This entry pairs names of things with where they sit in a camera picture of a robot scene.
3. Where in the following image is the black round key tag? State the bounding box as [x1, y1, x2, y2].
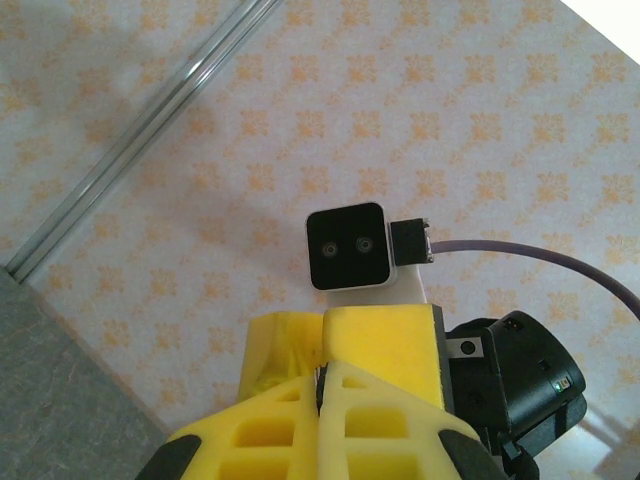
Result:
[313, 363, 329, 419]

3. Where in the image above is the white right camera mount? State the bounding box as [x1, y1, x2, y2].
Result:
[327, 264, 429, 310]

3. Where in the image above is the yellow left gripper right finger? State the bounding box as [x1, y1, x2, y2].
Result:
[317, 360, 506, 480]

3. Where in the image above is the aluminium frame post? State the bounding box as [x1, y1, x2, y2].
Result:
[2, 0, 284, 282]

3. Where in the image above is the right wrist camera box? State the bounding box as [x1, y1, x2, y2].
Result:
[305, 201, 399, 292]

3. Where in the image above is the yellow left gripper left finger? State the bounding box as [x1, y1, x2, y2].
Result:
[134, 375, 326, 480]

